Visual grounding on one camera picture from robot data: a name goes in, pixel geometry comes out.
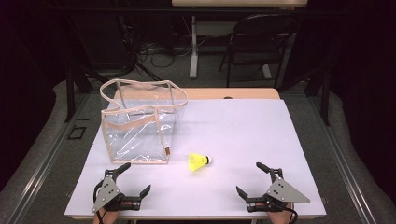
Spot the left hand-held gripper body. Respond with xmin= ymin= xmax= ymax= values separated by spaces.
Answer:
xmin=92 ymin=168 xmax=143 ymax=214

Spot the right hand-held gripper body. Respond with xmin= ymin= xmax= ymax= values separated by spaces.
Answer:
xmin=246 ymin=168 xmax=311 ymax=214

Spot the clear plastic tote bag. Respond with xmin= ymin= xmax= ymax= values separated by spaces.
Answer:
xmin=99 ymin=78 xmax=190 ymax=165

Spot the yellow shuttlecock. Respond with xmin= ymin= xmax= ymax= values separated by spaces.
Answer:
xmin=187 ymin=151 xmax=214 ymax=173

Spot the person's right hand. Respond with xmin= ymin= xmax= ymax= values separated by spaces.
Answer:
xmin=255 ymin=201 xmax=294 ymax=224

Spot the person's left hand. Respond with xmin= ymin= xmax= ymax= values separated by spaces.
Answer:
xmin=92 ymin=201 xmax=134 ymax=224

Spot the white table mat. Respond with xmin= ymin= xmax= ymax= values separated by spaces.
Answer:
xmin=64 ymin=98 xmax=327 ymax=218

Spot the black metal stand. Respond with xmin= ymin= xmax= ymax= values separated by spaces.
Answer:
xmin=276 ymin=63 xmax=332 ymax=127
xmin=64 ymin=63 xmax=94 ymax=123

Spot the black folding chair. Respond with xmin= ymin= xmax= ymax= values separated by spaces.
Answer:
xmin=218 ymin=13 xmax=299 ymax=90

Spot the white-legged desk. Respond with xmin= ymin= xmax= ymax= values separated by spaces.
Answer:
xmin=171 ymin=0 xmax=309 ymax=80

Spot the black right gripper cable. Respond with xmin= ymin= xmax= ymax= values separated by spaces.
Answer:
xmin=274 ymin=200 xmax=299 ymax=224

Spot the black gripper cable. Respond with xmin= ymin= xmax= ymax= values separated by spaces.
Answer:
xmin=274 ymin=200 xmax=299 ymax=224
xmin=92 ymin=180 xmax=106 ymax=224

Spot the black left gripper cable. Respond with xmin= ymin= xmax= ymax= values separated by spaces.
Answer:
xmin=92 ymin=180 xmax=106 ymax=224

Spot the bundle of floor cables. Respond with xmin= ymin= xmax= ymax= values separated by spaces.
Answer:
xmin=116 ymin=13 xmax=213 ymax=70

